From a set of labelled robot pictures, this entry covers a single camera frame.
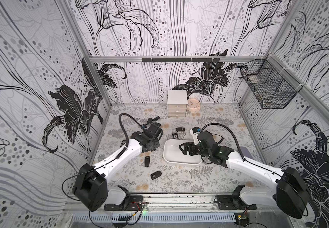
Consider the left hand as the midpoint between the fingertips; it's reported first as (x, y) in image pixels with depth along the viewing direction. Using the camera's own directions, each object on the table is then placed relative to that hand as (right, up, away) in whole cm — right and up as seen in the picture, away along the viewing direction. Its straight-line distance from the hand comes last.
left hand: (154, 146), depth 83 cm
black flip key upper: (-7, +14, +24) cm, 29 cm away
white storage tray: (+12, -7, +7) cm, 15 cm away
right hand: (+18, +1, -2) cm, 19 cm away
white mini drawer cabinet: (+14, +28, +20) cm, 37 cm away
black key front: (+1, -16, -1) cm, 17 cm away
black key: (-5, -10, +3) cm, 12 cm away
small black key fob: (+16, +9, +18) cm, 26 cm away
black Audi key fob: (+13, +5, +15) cm, 20 cm away
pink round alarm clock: (+29, +28, +32) cm, 51 cm away
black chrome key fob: (-1, +17, +27) cm, 32 cm away
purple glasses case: (+58, -5, +5) cm, 58 cm away
